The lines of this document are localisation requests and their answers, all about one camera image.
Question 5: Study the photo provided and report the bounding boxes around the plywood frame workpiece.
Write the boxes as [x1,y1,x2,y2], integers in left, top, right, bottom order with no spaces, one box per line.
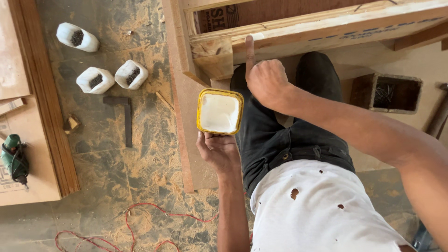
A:
[160,0,448,88]

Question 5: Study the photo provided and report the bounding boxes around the thin wood sliver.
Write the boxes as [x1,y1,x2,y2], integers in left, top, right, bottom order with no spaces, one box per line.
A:
[155,91,177,116]

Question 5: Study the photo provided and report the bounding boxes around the dark metal try square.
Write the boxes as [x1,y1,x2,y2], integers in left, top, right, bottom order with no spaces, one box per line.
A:
[103,96,133,148]

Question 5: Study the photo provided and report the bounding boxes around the wooden box of nails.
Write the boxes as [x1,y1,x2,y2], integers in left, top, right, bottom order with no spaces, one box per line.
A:
[350,73,423,115]

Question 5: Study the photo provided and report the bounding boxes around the person's left hand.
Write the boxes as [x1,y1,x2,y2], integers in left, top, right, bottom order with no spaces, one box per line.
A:
[196,131,241,175]

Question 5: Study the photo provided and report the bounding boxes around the stack of plywood sheets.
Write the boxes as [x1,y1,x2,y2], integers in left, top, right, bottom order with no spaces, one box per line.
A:
[0,0,81,207]

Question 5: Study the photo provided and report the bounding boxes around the person's white holed shirt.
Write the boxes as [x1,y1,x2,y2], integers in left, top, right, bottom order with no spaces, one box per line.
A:
[249,160,417,252]

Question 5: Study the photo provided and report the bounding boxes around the green electric drill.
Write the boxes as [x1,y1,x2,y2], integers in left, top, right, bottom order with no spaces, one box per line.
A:
[0,134,30,190]

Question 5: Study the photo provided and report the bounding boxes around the person's black jeans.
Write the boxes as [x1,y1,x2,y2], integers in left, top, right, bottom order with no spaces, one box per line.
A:
[230,52,356,197]

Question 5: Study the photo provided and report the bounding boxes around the yellow tub of white glue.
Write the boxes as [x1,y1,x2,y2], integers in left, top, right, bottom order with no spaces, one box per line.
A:
[196,88,244,136]

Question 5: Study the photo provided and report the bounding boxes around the person's right hand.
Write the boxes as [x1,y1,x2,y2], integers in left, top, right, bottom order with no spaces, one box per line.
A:
[245,35,295,112]

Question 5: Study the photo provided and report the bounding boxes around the red electric cable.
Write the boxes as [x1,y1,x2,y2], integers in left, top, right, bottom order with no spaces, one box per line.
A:
[55,202,254,252]

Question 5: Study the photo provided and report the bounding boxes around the small wood offcut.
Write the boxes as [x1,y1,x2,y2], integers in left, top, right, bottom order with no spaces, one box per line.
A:
[63,114,82,135]

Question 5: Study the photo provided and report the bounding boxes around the white cut jug of screws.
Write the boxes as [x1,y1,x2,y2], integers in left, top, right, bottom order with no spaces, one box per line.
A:
[114,59,149,90]
[56,22,100,53]
[76,67,115,95]

